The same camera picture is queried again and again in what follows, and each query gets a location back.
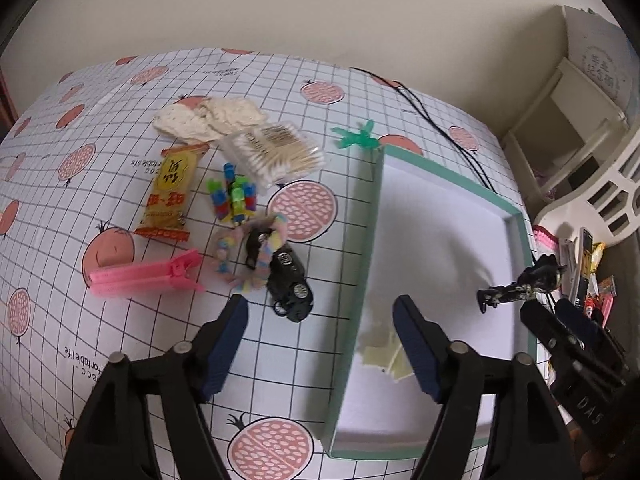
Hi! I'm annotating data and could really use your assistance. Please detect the white shelf unit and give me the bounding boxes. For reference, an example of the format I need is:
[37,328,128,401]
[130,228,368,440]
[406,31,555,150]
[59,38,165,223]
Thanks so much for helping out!
[500,57,628,203]

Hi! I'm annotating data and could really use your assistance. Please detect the pack of cotton swabs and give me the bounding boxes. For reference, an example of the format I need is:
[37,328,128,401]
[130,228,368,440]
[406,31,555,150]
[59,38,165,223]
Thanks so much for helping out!
[220,122,326,191]

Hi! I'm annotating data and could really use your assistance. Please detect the green plastic palm toy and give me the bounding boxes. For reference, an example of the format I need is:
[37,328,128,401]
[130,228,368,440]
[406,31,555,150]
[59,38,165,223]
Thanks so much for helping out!
[331,119,383,152]

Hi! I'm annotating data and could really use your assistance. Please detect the small red packet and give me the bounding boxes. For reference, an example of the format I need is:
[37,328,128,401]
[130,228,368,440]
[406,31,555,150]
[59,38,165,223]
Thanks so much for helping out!
[596,276,619,313]

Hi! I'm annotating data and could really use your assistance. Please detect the black bat hero figure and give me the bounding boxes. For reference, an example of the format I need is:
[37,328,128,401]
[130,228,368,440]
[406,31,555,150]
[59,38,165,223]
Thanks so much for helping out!
[477,254,569,314]

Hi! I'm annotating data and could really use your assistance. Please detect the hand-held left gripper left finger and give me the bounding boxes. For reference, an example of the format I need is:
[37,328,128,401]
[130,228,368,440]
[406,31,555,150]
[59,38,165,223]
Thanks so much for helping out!
[60,294,249,480]

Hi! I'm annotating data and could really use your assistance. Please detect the pink plastic clip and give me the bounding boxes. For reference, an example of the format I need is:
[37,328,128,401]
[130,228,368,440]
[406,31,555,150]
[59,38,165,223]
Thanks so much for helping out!
[89,250,206,300]

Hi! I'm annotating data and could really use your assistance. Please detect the black cable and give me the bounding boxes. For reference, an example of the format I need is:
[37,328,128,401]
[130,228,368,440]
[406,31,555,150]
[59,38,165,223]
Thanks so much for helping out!
[349,66,496,192]
[395,80,482,171]

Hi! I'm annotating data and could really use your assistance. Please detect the yellow snack packet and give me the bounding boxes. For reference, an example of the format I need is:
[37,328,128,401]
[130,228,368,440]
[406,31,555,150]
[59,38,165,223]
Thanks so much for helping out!
[134,142,211,245]

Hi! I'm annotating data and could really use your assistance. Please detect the pink knitted cushion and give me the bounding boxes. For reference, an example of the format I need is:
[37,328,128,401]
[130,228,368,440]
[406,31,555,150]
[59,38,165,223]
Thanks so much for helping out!
[532,225,559,249]

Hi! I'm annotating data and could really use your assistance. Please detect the pastel twisted hair tie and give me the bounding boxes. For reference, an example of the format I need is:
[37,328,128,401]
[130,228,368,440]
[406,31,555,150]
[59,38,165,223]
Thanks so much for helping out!
[212,214,290,293]

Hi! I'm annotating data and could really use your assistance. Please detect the white printed book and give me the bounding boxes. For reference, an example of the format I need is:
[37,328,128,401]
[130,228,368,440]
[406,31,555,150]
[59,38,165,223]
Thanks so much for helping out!
[561,5,632,111]

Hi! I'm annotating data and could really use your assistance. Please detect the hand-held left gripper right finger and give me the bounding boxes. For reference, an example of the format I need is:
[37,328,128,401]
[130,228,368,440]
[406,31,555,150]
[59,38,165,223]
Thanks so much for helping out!
[392,295,583,480]

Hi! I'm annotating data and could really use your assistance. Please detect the colourful building block toy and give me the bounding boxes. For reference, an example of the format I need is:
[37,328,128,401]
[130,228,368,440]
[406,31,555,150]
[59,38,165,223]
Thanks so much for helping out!
[206,162,258,225]

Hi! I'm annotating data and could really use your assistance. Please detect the white lattice chair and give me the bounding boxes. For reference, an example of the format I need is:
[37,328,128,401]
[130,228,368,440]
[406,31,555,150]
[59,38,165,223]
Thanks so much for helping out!
[532,125,640,251]

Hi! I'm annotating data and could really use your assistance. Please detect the cream lace ribbon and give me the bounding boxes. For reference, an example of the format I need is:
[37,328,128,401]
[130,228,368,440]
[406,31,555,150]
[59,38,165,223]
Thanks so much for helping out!
[152,97,271,143]

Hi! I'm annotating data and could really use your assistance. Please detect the teal and white shallow box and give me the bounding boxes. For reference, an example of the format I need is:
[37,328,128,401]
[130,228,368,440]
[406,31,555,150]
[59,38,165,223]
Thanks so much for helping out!
[320,146,538,461]

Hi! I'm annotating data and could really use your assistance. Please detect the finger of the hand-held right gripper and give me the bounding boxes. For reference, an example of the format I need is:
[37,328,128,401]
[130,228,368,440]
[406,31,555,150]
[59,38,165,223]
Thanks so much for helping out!
[555,299,628,361]
[520,302,588,361]

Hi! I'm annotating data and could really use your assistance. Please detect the small yellow packet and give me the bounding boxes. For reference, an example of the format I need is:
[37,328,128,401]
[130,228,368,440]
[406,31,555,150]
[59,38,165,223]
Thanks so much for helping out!
[591,241,607,282]

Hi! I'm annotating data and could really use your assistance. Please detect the black toy car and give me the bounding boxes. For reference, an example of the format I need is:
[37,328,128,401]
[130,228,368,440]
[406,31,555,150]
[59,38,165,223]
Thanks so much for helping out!
[245,227,316,323]

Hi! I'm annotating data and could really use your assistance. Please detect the silver flat packet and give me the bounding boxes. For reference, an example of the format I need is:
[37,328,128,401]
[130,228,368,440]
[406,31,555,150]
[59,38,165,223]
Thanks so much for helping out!
[562,227,594,307]

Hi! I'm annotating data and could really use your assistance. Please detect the grid tablecloth with fruit print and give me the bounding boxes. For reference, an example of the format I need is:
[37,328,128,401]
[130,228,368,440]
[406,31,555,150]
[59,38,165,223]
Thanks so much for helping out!
[0,47,551,480]

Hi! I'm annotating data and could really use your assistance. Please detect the cream paper pieces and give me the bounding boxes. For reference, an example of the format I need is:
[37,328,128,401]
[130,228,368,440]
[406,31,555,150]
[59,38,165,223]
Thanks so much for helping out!
[357,327,416,382]

